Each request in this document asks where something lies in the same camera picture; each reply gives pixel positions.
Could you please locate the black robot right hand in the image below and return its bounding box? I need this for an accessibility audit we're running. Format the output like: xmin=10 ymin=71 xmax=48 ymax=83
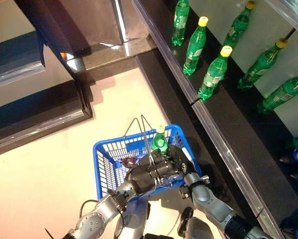
xmin=167 ymin=145 xmax=197 ymax=176

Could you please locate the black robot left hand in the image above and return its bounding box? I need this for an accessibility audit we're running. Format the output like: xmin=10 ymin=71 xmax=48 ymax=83
xmin=125 ymin=155 xmax=181 ymax=195

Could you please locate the blue plastic shopping basket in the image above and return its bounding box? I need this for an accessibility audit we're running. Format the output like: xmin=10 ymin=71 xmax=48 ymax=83
xmin=92 ymin=115 xmax=203 ymax=203

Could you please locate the robot left leg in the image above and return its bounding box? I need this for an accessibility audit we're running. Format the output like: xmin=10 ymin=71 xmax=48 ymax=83
xmin=114 ymin=199 xmax=151 ymax=239

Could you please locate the robot leg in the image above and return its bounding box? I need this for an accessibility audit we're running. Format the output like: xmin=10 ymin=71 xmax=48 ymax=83
xmin=176 ymin=206 xmax=216 ymax=239
xmin=114 ymin=199 xmax=151 ymax=239

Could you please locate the robot right leg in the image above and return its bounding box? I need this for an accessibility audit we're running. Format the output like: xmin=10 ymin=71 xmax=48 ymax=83
xmin=176 ymin=206 xmax=216 ymax=239

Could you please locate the black cabinet steel trim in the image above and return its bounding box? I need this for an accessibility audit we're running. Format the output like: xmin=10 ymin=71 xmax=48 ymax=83
xmin=0 ymin=79 xmax=94 ymax=158
xmin=0 ymin=29 xmax=47 ymax=92

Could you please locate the dark stone plinth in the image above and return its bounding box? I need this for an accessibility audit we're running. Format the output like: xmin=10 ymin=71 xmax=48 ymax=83
xmin=64 ymin=34 xmax=158 ymax=75

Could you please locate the row of green soda bottles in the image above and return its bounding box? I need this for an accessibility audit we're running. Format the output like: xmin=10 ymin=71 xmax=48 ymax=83
xmin=141 ymin=0 xmax=239 ymax=100

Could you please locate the chrome trim bar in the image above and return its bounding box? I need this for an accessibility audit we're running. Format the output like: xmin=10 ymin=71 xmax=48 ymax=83
xmin=110 ymin=0 xmax=130 ymax=45

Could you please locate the brushed steel cabinet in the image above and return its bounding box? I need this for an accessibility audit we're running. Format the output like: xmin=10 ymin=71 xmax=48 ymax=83
xmin=56 ymin=0 xmax=149 ymax=47

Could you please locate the dark brown panel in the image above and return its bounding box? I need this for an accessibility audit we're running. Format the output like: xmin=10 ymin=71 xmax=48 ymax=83
xmin=14 ymin=0 xmax=92 ymax=74

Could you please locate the black cable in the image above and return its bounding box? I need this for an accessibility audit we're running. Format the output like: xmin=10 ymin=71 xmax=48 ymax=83
xmin=79 ymin=198 xmax=126 ymax=239

